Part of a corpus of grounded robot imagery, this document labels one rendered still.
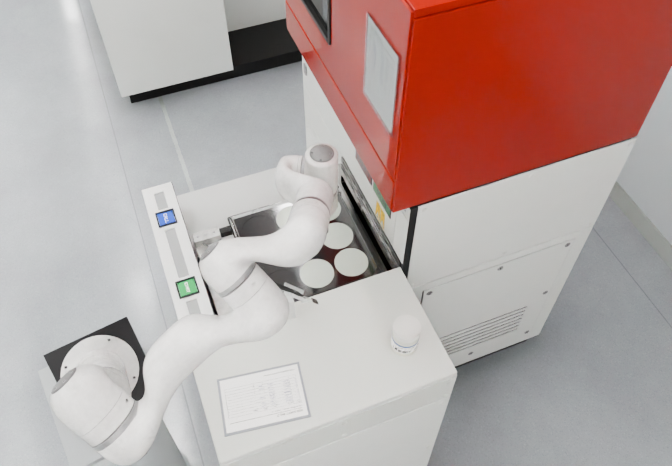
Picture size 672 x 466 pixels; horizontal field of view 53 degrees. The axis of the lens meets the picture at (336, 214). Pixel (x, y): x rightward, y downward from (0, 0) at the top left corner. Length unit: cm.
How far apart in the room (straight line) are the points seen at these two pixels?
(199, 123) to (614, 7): 257
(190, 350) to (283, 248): 28
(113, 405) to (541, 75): 114
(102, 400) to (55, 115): 271
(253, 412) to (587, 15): 117
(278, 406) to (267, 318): 37
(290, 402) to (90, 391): 50
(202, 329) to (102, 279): 182
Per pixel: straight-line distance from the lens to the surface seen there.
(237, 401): 173
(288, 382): 173
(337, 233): 205
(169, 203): 210
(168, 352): 142
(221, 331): 141
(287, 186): 163
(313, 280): 195
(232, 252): 136
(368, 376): 174
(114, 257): 325
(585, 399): 294
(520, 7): 142
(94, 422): 146
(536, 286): 248
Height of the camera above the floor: 255
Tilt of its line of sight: 52 degrees down
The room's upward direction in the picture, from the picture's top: straight up
